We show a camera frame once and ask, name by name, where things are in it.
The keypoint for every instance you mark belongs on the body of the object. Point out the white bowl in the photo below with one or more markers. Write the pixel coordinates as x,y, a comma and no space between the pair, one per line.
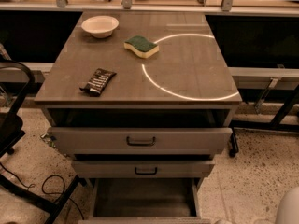
100,26

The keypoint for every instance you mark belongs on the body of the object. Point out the black office chair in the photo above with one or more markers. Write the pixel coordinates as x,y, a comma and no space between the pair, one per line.
10,134

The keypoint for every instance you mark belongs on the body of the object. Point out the black snack bar wrapper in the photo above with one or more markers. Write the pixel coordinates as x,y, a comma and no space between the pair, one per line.
98,82

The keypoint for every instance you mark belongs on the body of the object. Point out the black top drawer handle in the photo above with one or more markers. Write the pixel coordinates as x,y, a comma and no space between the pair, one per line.
140,143

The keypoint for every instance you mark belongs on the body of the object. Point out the grey drawer cabinet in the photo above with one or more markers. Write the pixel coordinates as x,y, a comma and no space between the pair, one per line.
186,84

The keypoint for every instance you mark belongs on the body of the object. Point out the metal shelf bracket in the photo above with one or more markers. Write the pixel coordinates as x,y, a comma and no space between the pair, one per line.
270,86

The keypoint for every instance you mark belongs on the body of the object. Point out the black middle drawer handle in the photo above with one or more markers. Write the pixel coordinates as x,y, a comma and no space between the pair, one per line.
149,171

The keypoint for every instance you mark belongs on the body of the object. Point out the black drawer handle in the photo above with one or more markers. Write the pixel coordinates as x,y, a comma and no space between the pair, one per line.
140,143
149,171

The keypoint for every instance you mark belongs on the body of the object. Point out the grey drawer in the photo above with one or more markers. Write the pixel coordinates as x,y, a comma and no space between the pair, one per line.
126,169
174,141
145,201

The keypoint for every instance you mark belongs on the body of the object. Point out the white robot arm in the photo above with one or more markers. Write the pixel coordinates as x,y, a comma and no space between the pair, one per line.
288,209

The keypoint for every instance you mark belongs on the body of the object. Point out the green yellow sponge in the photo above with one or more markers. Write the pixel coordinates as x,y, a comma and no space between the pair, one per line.
141,47

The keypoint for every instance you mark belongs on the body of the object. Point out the black stand frame right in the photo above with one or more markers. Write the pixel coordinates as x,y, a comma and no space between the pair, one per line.
274,125

